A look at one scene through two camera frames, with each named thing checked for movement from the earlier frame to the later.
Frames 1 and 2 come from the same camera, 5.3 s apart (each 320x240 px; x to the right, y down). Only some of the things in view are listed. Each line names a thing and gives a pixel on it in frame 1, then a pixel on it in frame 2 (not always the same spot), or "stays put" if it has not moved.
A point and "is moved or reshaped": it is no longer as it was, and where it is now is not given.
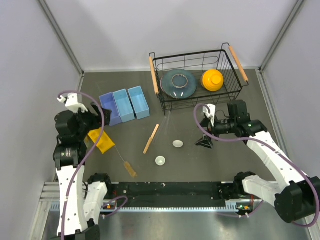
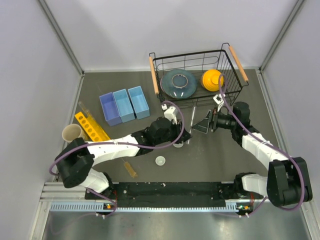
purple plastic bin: (108, 101) stays put
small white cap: (177, 143) stays put
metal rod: (164, 124) is moved or reshaped
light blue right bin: (139, 102) stays put
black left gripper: (97, 119) → (178, 128)
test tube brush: (128, 167) stays put
